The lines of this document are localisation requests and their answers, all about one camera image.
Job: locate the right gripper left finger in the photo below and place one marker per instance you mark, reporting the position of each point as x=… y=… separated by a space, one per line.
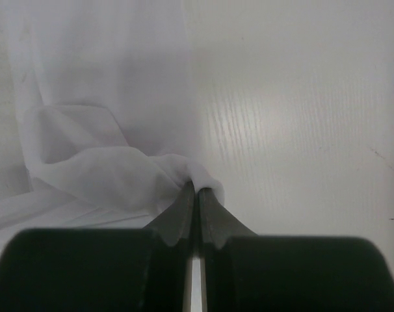
x=145 y=269

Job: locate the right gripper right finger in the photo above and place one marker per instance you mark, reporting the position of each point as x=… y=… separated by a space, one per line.
x=244 y=271

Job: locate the white t-shirt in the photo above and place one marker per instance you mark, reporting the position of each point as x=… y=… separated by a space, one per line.
x=106 y=114

